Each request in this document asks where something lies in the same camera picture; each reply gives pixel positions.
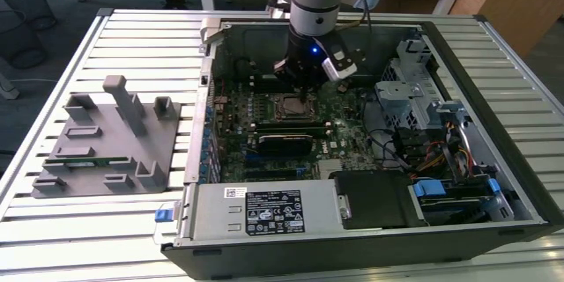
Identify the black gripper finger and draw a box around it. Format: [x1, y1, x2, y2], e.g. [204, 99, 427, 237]
[303, 69, 329, 101]
[272, 59, 309, 102]

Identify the silver CPU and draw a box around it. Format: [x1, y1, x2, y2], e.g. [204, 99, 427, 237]
[281, 98, 309, 118]

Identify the CPU socket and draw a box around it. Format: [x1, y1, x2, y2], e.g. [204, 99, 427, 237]
[272, 93, 317, 122]

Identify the silver drive cage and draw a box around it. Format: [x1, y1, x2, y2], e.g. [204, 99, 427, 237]
[373, 39, 469, 131]

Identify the green motherboard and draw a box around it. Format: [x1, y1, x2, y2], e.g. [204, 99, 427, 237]
[209, 76, 389, 184]

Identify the small black graphics card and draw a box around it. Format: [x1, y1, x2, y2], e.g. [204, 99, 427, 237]
[256, 133, 315, 159]

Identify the silver chipset heatsink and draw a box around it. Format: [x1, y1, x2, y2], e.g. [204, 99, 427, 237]
[317, 159, 344, 178]

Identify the black expansion slot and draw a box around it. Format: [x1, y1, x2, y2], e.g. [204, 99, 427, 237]
[243, 168, 301, 180]

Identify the black plastic shroud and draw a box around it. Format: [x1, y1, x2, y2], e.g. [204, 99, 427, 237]
[332, 169, 432, 230]

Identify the grey parts rack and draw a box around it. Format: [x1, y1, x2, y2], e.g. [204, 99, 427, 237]
[29, 75, 183, 199]

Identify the hard disk in blue carrier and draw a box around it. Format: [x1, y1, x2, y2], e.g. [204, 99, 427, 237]
[407, 176, 517, 225]

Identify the silver power supply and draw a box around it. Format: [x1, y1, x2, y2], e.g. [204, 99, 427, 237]
[173, 180, 353, 242]

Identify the green RAM stick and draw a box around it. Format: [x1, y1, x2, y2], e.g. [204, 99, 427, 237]
[45, 157, 129, 168]

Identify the wooden cabinet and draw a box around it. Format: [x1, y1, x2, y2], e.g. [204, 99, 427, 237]
[448, 0, 564, 61]

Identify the blue plastic release latch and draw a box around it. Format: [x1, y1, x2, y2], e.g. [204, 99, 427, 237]
[155, 207, 175, 224]

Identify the black PC case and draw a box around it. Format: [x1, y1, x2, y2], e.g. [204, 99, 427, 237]
[152, 14, 564, 281]

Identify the black mesh waste bin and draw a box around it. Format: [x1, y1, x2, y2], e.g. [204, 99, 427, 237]
[0, 0, 59, 30]
[0, 7, 48, 70]

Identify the grey metal foot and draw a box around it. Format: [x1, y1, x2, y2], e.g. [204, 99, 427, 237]
[0, 63, 21, 100]

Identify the black and white wrist camera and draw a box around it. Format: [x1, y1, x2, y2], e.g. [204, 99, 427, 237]
[315, 36, 367, 81]

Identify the yellow power wire bundle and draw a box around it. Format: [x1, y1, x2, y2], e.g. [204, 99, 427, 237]
[409, 122, 480, 180]

